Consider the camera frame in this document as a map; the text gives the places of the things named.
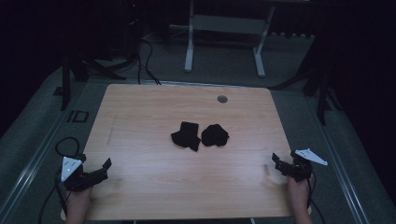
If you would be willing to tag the person's right hand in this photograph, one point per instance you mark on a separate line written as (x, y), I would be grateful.
(298, 191)

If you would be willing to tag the black sock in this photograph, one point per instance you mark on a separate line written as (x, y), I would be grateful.
(214, 135)
(186, 135)

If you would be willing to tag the person's left hand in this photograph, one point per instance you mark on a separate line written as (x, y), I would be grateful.
(78, 198)

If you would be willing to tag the black metal stand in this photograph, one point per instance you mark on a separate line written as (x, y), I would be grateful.
(322, 99)
(65, 90)

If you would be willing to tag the white metal desk frame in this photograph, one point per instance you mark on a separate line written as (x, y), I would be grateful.
(224, 24)

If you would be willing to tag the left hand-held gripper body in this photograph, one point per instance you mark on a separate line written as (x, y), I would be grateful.
(71, 169)

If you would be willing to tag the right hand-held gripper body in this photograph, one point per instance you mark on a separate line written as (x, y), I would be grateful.
(300, 165)

